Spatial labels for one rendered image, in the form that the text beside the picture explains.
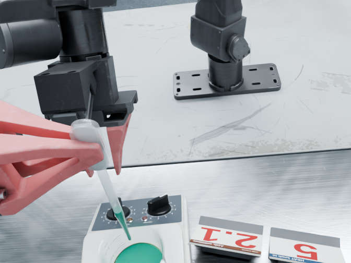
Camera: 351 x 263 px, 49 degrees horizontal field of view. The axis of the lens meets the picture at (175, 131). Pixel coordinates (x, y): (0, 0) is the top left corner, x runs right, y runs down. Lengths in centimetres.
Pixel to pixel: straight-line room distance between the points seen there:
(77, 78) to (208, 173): 32
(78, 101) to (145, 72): 44
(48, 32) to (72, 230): 31
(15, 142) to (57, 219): 39
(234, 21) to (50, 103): 35
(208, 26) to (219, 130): 18
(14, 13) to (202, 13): 32
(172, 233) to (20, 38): 27
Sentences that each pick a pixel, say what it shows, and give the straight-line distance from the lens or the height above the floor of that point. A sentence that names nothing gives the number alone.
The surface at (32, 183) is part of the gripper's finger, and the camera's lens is 28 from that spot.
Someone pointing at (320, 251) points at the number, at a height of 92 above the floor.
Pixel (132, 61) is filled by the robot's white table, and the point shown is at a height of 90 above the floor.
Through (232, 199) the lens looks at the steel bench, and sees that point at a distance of 59.
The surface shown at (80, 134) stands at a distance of 24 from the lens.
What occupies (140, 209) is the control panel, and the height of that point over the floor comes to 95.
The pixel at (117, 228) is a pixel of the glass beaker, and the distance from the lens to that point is 40.
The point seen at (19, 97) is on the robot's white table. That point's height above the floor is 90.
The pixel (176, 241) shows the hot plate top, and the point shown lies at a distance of 47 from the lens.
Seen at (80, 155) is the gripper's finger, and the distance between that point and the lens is 25.
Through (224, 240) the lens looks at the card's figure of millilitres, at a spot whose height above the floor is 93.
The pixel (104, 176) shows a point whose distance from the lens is 28.
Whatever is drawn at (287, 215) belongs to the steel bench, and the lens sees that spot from 58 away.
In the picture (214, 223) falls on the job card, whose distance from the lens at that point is 57.
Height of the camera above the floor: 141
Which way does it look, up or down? 49 degrees down
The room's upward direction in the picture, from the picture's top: 9 degrees counter-clockwise
